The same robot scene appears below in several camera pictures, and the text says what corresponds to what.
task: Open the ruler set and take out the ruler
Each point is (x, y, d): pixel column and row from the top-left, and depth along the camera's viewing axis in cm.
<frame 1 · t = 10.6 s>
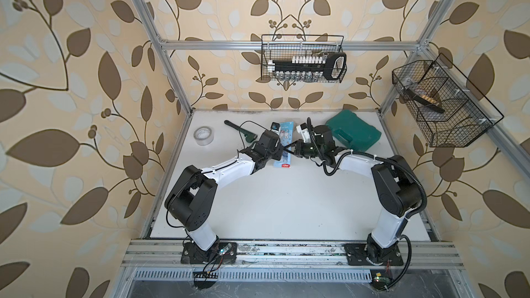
left hand: (274, 141, 90), fingers closed
right hand: (284, 148, 90), fingers closed
green plastic tool case: (350, 131, 110), point 3 cm above the table
clear tape roll: (203, 136, 111), on the table

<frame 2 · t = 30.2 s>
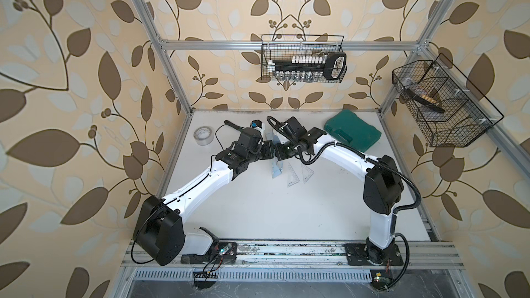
left hand: (272, 143, 80), fingers closed
right hand: (276, 154, 88), fingers closed
the named things where they were.

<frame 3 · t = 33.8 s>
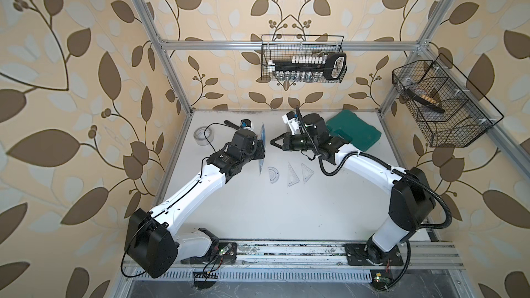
left hand: (258, 141, 80), fingers closed
right hand: (270, 142, 79), fingers closed
clear protractor: (273, 174, 98), on the table
the other named things where they were.

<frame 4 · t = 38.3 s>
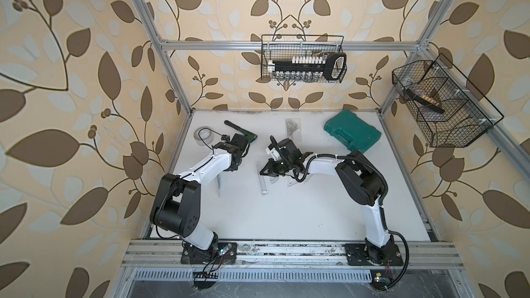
left hand: (218, 162, 88), fingers closed
right hand: (260, 172, 92), fingers closed
clear ruler set pouch: (292, 127, 115), on the table
the other named things where they were.

